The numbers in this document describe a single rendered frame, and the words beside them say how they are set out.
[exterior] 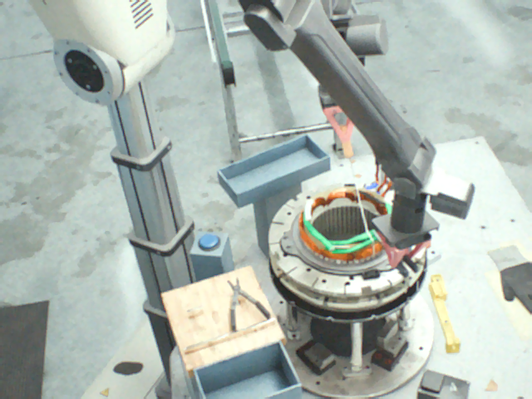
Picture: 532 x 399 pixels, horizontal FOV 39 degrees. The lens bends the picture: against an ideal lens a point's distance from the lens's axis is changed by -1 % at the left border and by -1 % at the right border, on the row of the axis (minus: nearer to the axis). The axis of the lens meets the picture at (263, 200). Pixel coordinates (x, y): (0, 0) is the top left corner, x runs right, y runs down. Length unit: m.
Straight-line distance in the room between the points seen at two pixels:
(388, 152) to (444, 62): 3.02
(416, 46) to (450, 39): 0.20
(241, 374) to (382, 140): 0.55
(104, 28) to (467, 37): 3.18
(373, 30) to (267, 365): 0.64
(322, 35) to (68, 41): 0.63
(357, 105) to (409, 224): 0.30
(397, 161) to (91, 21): 0.60
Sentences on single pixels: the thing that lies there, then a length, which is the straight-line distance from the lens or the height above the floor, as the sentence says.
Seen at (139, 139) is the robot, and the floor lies 1.23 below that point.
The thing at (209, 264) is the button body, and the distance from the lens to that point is 1.64.
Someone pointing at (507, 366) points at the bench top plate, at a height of 0.78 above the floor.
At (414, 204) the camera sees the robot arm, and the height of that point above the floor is 1.33.
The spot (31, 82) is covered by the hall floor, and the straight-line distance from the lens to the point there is 4.43.
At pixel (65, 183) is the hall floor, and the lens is 3.61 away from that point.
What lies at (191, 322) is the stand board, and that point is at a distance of 1.45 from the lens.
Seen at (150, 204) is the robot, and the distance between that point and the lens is 1.73.
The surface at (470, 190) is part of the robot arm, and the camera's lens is 1.23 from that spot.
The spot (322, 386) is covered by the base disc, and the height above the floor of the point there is 0.80.
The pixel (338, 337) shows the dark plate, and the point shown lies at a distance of 1.76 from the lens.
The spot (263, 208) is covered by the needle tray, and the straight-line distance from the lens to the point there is 1.81.
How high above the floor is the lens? 2.17
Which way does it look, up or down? 42 degrees down
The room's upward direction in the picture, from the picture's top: 7 degrees counter-clockwise
